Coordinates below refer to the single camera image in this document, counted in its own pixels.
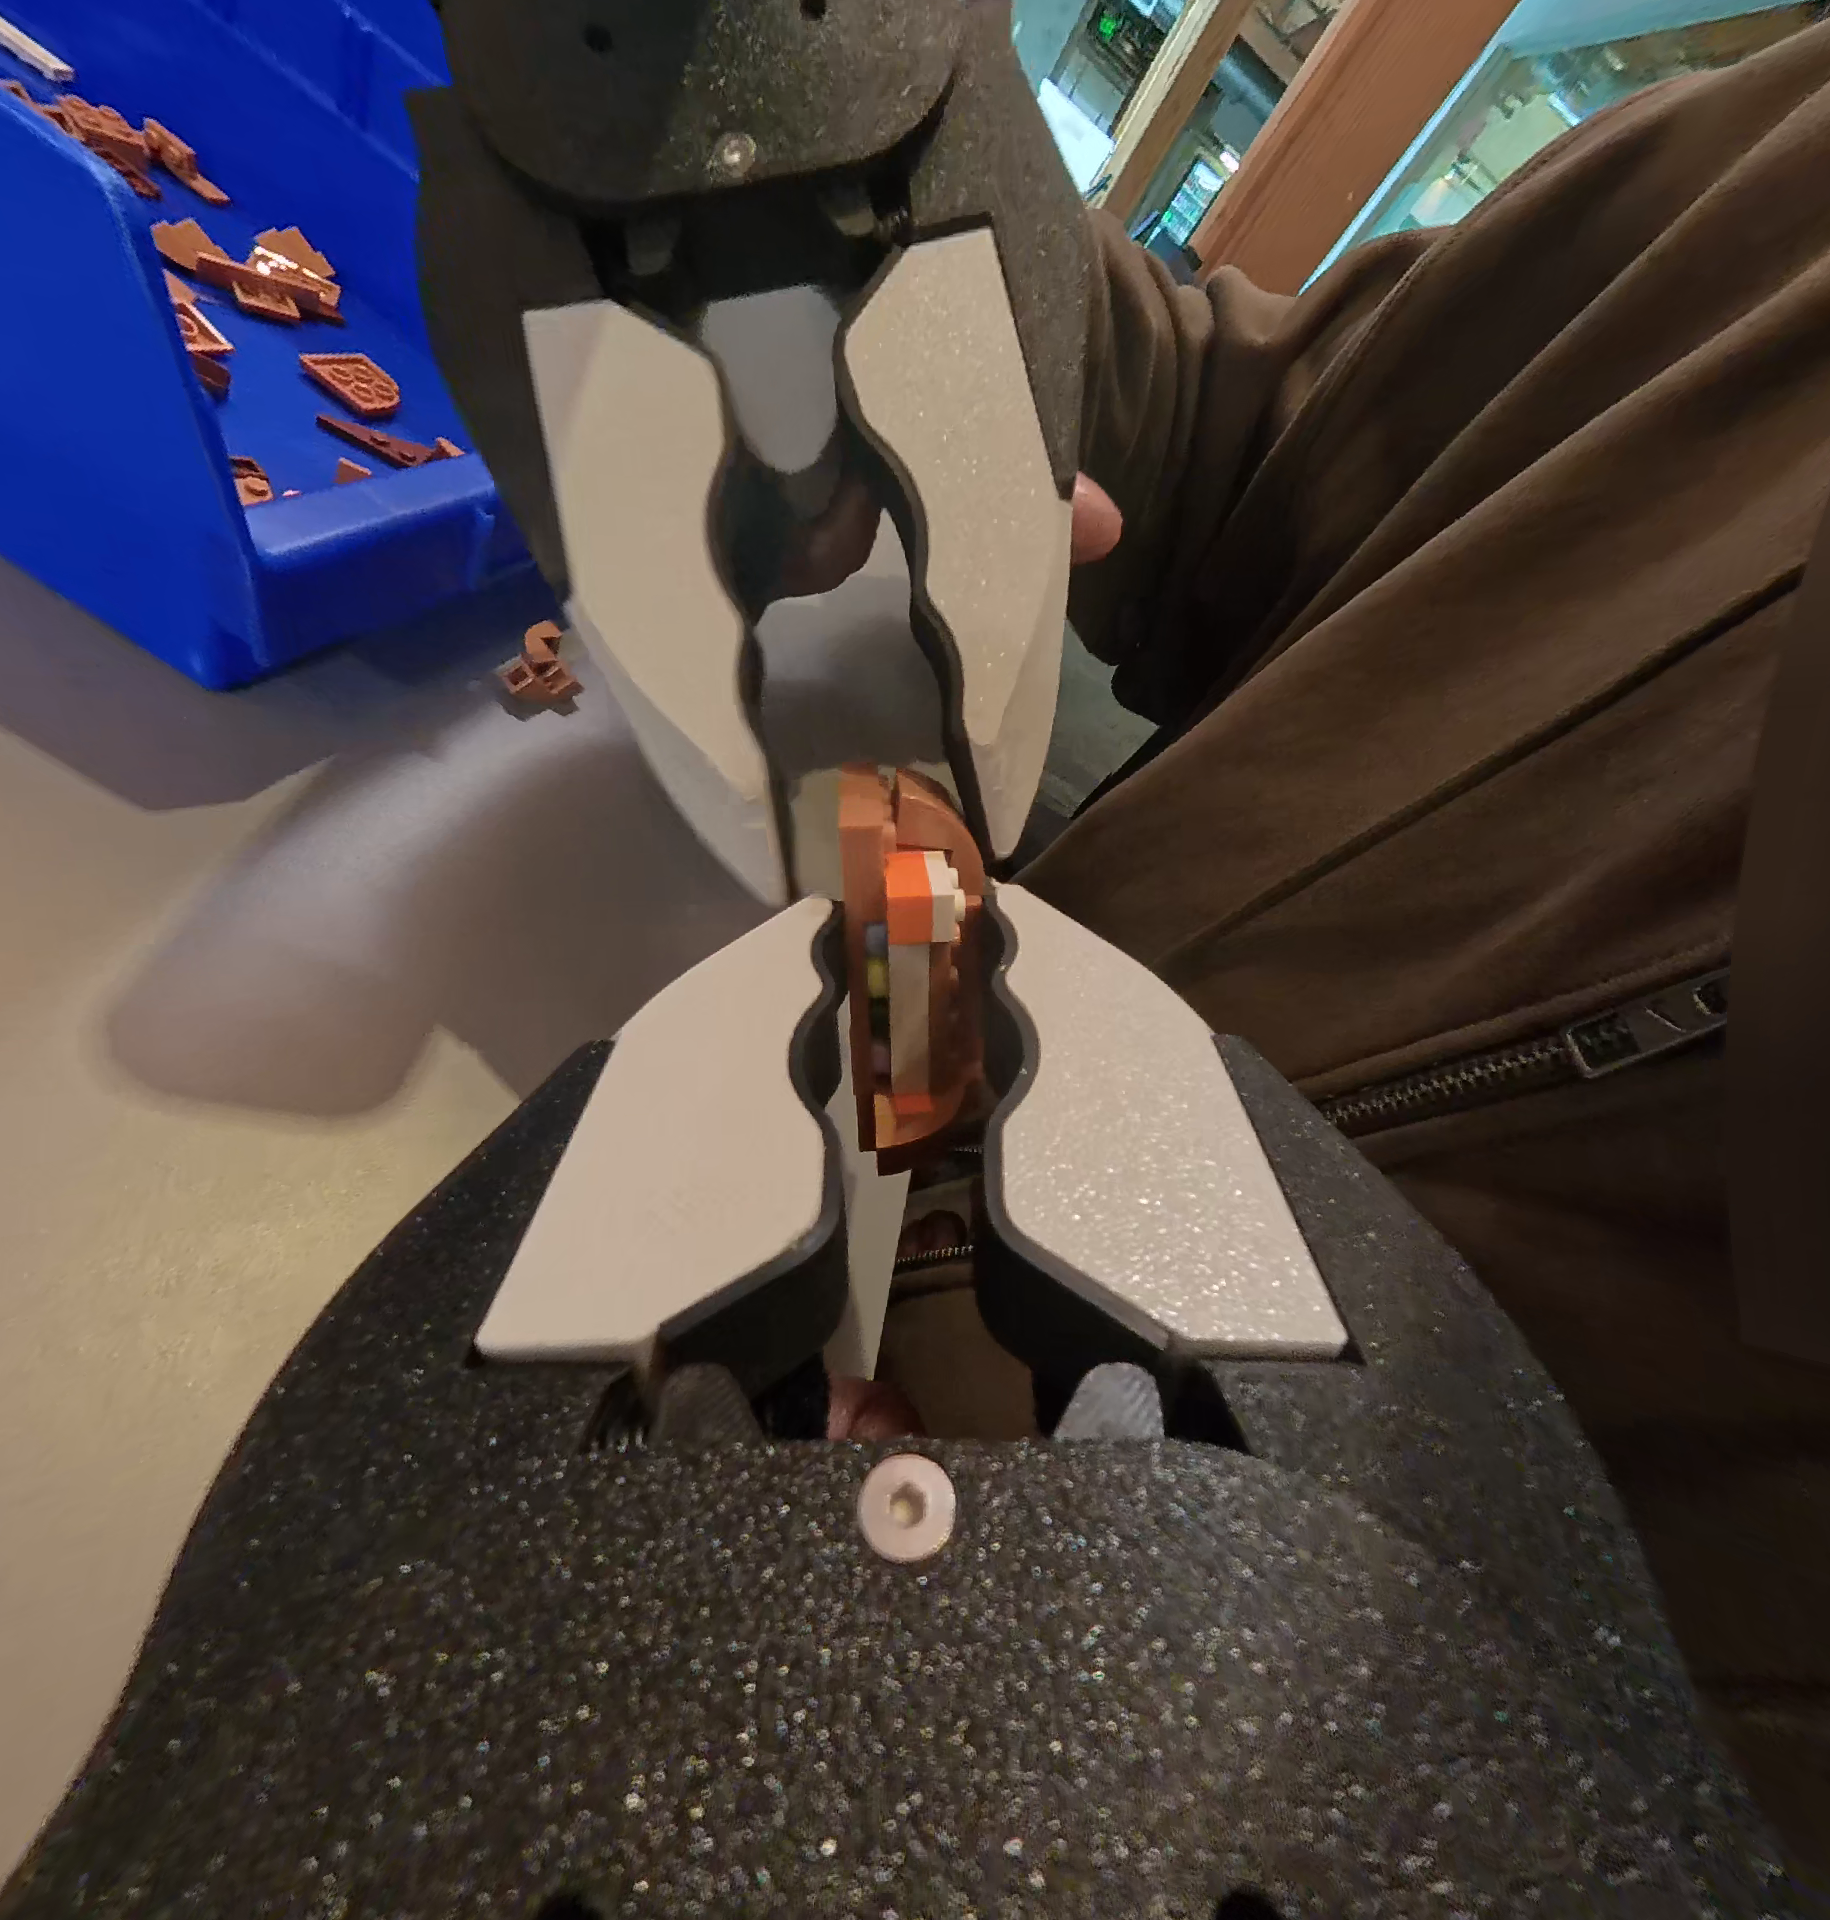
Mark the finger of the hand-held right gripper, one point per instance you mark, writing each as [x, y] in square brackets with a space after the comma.
[630, 526]
[975, 451]

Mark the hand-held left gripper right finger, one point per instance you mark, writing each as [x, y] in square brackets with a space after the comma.
[1155, 1170]

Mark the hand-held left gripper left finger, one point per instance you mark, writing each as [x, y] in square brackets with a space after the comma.
[675, 1155]

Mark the brown lego assembly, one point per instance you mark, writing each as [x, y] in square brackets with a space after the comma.
[916, 976]

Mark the pile of brown lego pieces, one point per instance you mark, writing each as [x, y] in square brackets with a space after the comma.
[256, 285]

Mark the blue plastic bin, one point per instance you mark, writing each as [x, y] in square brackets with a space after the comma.
[105, 451]

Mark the person's right forearm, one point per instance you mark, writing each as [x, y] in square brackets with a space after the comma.
[1230, 451]

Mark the brown lego arch piece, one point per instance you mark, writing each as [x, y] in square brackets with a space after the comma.
[540, 671]

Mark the person's right hand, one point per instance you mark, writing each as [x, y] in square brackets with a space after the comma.
[822, 532]

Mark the person's brown jacket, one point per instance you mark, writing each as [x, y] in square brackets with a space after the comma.
[1531, 976]

